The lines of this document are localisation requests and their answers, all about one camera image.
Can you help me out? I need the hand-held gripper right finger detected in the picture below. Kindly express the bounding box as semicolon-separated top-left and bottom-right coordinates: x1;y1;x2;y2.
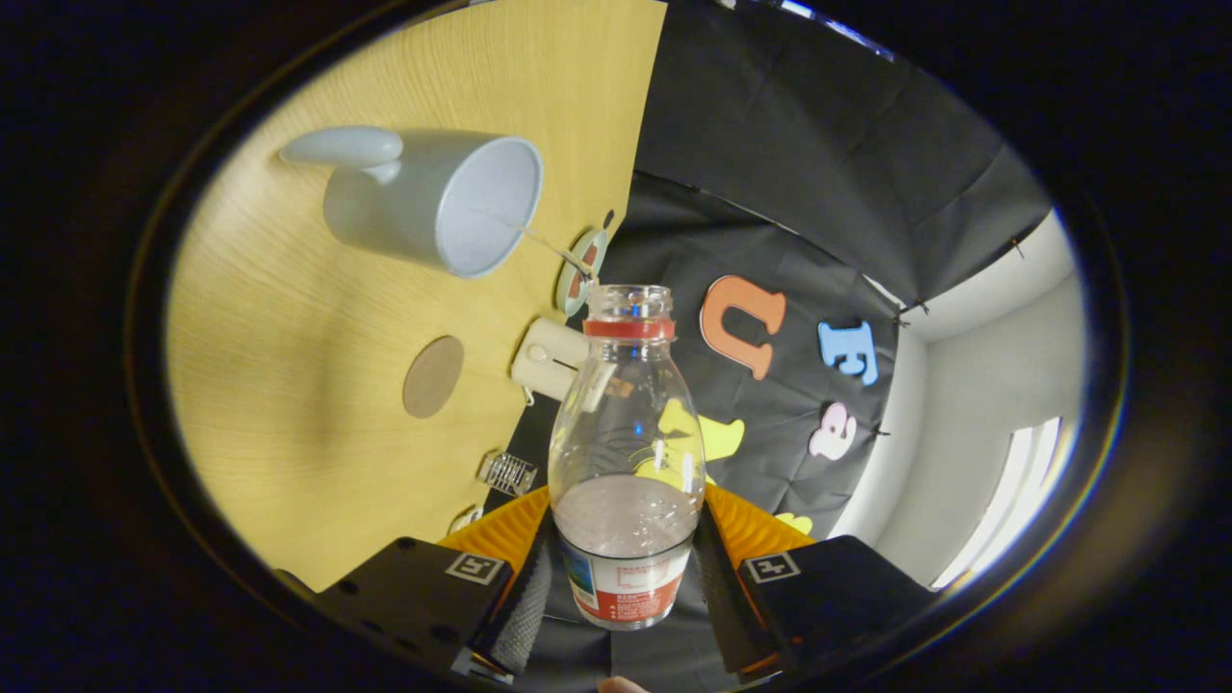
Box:
693;481;937;680

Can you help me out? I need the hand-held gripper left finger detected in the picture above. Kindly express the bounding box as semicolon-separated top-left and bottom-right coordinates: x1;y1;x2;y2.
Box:
316;484;557;680

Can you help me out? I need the clear juice bottle red label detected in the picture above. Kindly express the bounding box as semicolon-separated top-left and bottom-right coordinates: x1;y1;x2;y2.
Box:
547;284;708;631

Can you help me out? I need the round brown coaster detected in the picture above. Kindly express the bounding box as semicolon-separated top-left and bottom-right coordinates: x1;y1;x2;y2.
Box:
402;335;465;419

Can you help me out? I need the white cup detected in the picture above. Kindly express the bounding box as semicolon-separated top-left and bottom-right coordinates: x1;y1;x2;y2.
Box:
279;126;544;280

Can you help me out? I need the small metal basket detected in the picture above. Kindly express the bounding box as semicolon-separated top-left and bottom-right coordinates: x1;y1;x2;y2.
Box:
478;450;539;498

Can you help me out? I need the long ceiling light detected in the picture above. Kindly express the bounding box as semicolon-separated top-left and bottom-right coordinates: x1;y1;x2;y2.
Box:
929;417;1063;590

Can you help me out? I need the wooden table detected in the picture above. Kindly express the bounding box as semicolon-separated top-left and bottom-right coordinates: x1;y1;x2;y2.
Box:
164;0;668;593

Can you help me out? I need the white toaster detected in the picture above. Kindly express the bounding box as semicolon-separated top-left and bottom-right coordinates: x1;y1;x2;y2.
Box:
510;318;590;402

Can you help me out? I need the small green plate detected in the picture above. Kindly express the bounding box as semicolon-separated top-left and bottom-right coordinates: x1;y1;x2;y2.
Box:
555;229;609;319

